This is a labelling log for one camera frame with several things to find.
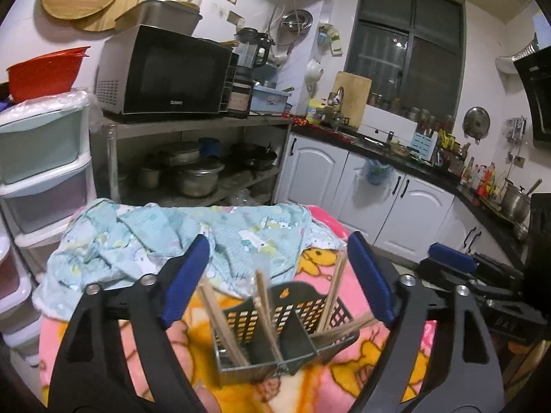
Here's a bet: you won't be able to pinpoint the chopsticks pack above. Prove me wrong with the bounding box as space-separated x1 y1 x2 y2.
197 277 249 367

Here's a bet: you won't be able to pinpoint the white kitchen cabinets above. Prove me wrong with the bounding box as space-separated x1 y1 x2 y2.
275 133 522 266

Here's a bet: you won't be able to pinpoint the dark kitchen window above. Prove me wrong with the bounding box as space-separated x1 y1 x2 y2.
345 0 465 122

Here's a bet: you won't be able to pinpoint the steel pot on stove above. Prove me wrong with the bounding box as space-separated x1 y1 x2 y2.
501 178 543 224

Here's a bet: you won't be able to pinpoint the beige plastic drawer tower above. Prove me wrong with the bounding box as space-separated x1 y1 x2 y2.
1 229 42 359

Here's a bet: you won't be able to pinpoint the leaning chopsticks far right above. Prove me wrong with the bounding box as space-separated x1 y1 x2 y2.
310 312 378 347

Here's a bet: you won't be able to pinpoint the pink cartoon blanket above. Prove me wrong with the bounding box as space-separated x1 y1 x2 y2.
38 204 438 413

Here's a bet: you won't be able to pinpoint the blue knife block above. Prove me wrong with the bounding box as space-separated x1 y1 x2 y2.
410 131 438 161

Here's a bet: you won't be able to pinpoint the wrapped chopsticks in right slot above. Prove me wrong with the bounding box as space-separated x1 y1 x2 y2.
316 248 346 333

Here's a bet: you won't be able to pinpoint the blue bag on cabinet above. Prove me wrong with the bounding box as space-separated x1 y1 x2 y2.
364 159 394 187

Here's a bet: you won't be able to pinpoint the hanging steel pot lid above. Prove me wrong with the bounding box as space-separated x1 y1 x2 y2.
462 106 491 144

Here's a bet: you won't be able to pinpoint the dark green utensil caddy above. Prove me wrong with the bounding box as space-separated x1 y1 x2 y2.
212 282 360 386

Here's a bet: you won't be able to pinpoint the wrapped chopsticks in middle slot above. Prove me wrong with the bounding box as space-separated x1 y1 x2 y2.
255 269 273 322

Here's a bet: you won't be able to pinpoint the green plastic drawer tower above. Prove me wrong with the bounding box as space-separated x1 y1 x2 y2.
1 91 101 271

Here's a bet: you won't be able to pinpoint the light blue patterned cloth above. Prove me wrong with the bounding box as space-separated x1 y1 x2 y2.
33 199 344 321

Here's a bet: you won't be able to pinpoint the black range hood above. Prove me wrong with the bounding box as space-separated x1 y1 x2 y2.
514 46 551 146

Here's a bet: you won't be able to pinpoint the steel pot on shelf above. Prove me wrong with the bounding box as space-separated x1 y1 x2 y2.
175 160 224 199

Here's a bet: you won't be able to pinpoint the wooden cutting board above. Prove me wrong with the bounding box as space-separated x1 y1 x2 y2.
332 71 372 129

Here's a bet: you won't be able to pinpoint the metal shelf rack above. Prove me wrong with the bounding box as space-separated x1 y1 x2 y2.
90 113 296 207

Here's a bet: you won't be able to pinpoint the light blue plastic box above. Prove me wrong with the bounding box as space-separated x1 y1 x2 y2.
250 86 290 114

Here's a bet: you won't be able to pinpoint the red plastic basin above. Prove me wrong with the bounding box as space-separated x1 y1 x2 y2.
7 47 89 104

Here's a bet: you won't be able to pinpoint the black microwave oven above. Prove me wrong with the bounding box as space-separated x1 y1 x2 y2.
94 25 237 123

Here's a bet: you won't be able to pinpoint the black blender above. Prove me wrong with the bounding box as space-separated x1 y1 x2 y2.
228 27 273 118

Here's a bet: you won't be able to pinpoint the grey tub on microwave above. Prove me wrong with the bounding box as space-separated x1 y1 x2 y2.
115 0 202 35

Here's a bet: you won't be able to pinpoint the steel bowl on wall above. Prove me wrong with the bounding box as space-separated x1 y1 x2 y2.
280 9 313 35

